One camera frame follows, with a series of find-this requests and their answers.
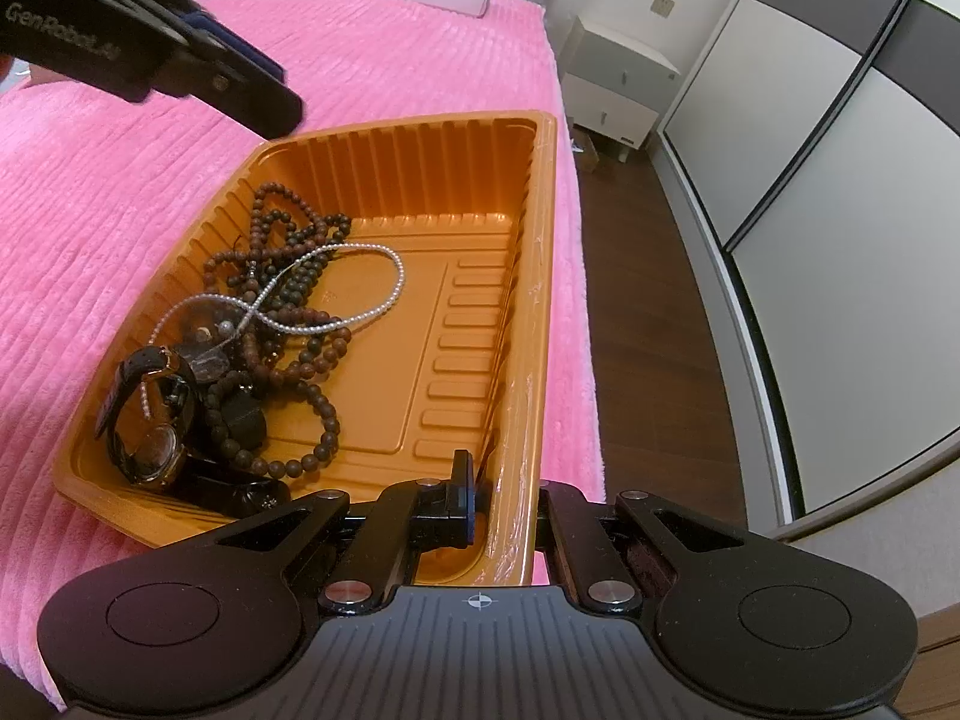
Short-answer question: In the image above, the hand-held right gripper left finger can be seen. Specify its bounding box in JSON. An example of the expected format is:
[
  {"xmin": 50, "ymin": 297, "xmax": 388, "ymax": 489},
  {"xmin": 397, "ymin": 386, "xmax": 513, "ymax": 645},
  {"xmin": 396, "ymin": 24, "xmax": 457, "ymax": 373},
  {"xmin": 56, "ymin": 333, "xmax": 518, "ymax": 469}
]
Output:
[{"xmin": 216, "ymin": 448, "xmax": 481, "ymax": 614}]

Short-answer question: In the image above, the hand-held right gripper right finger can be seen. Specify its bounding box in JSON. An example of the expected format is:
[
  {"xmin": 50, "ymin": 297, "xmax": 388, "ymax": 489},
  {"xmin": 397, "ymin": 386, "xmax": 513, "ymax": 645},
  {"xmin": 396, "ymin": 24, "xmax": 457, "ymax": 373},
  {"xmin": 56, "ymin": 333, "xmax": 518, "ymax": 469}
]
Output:
[{"xmin": 534, "ymin": 475, "xmax": 752, "ymax": 617}]

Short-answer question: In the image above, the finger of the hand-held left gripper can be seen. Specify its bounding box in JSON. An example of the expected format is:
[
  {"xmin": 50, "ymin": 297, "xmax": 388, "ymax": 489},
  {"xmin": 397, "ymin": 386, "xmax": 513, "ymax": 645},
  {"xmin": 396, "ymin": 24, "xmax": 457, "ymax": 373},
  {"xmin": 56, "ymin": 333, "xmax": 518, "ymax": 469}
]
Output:
[
  {"xmin": 182, "ymin": 3, "xmax": 287, "ymax": 85},
  {"xmin": 152, "ymin": 47, "xmax": 305, "ymax": 141}
]

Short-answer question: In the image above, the dark wooden bead necklace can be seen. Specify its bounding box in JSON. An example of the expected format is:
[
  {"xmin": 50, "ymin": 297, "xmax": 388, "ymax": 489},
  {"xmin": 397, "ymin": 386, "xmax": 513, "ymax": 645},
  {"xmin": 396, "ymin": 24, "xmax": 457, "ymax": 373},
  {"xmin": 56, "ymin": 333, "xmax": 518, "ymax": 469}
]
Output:
[{"xmin": 204, "ymin": 180, "xmax": 354, "ymax": 478}]

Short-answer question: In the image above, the orange plastic tray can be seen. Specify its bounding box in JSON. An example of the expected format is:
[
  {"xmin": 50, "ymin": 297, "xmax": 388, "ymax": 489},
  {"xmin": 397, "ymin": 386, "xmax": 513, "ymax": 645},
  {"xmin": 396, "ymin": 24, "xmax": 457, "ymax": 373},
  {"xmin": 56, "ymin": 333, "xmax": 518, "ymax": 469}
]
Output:
[{"xmin": 52, "ymin": 111, "xmax": 558, "ymax": 588}]

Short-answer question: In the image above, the white pearl necklace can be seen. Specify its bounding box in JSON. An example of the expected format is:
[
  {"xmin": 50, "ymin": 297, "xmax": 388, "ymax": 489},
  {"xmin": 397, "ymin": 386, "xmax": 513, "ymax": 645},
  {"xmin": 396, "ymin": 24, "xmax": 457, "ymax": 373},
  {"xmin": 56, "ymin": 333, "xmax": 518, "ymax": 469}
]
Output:
[{"xmin": 139, "ymin": 243, "xmax": 407, "ymax": 422}]

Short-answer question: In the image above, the all-black wristwatch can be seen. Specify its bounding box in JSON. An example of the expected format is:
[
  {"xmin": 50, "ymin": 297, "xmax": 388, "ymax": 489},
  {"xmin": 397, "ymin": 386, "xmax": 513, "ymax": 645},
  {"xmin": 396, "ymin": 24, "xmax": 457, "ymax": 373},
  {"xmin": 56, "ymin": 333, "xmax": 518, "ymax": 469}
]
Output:
[{"xmin": 178, "ymin": 388, "xmax": 292, "ymax": 520}]

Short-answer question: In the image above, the black strap round wristwatch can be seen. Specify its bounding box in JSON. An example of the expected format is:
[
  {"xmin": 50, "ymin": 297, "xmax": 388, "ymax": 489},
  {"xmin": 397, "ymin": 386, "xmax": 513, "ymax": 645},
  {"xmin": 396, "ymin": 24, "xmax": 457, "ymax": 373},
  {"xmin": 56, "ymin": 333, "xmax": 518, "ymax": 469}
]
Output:
[{"xmin": 95, "ymin": 344, "xmax": 198, "ymax": 489}]

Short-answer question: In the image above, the pink plush blanket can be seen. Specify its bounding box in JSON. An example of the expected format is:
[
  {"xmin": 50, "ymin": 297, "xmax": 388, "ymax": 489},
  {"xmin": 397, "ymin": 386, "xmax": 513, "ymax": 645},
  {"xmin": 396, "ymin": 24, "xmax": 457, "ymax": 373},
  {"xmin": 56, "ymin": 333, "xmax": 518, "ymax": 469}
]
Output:
[{"xmin": 0, "ymin": 0, "xmax": 610, "ymax": 713}]

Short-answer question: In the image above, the white nightstand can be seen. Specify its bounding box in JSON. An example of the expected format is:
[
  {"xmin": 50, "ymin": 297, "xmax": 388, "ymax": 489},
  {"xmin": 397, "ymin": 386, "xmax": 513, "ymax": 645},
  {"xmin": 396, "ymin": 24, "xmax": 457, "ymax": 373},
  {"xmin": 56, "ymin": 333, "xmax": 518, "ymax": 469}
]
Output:
[{"xmin": 560, "ymin": 15, "xmax": 684, "ymax": 152}]

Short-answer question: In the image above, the white grey sliding wardrobe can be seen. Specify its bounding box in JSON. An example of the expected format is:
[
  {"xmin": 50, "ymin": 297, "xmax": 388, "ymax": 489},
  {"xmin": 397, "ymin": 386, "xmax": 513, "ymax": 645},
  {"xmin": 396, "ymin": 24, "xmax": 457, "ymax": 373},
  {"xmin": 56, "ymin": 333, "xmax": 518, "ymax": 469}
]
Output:
[{"xmin": 658, "ymin": 0, "xmax": 960, "ymax": 542}]

